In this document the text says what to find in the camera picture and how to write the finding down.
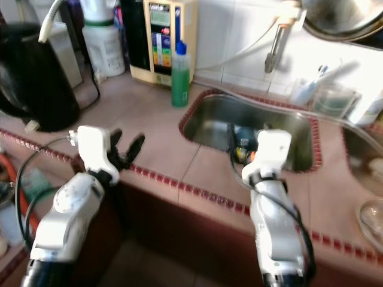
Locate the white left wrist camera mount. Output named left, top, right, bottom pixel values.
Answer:
left=75, top=126, right=119, bottom=183

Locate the grey corrugated pipe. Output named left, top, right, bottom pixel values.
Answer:
left=38, top=0, right=66, bottom=45

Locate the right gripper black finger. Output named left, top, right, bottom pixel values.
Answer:
left=229, top=123, right=243, bottom=157

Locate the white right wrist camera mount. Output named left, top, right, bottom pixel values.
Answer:
left=241, top=130, right=293, bottom=183

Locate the orange gas hose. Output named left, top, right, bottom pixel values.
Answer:
left=0, top=152, right=32, bottom=235

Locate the thin white tube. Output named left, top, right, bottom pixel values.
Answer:
left=194, top=21, right=279, bottom=71

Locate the large white plastic jug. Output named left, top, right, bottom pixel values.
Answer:
left=81, top=0, right=125, bottom=78

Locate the blue toothbrush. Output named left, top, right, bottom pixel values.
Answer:
left=305, top=65, right=330, bottom=102

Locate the beige water ionizer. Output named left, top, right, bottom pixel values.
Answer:
left=120, top=0, right=198, bottom=87

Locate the stainless steel bowl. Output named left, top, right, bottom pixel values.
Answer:
left=356, top=199, right=383, bottom=252

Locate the black electric kettle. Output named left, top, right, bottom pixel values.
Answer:
left=0, top=23, right=81, bottom=133

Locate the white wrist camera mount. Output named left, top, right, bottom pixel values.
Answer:
left=75, top=126, right=119, bottom=183
left=241, top=130, right=293, bottom=183

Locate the white bottle yellow cap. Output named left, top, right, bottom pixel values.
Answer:
left=356, top=90, right=383, bottom=126

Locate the clear plastic bucket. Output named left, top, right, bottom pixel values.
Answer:
left=311, top=81, right=360, bottom=120

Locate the dark brown counter cabinet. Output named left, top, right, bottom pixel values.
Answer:
left=114, top=179, right=383, bottom=287

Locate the hanging steel pan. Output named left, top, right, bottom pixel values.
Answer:
left=302, top=0, right=383, bottom=45

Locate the grey wall faucet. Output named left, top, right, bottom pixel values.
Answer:
left=263, top=0, right=306, bottom=74

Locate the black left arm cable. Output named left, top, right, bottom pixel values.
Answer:
left=14, top=136, right=78, bottom=252

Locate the green dish soap bottle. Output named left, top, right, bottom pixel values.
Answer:
left=171, top=41, right=192, bottom=108

